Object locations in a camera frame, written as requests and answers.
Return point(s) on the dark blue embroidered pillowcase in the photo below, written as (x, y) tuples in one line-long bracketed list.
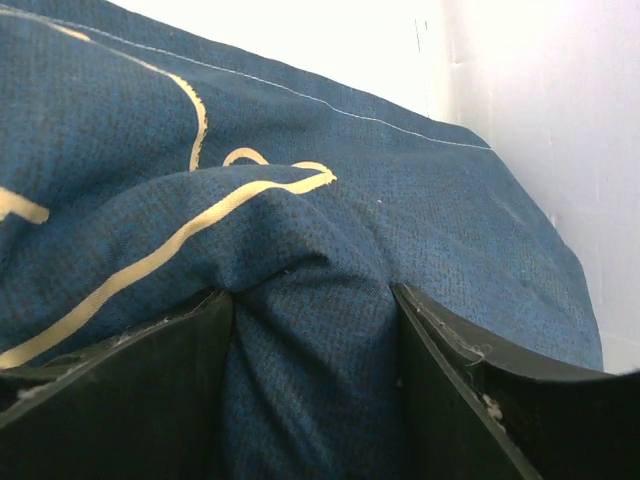
[(141, 164)]

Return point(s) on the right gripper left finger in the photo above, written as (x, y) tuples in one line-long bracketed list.
[(142, 405)]

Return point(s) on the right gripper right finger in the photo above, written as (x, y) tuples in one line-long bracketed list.
[(479, 406)]

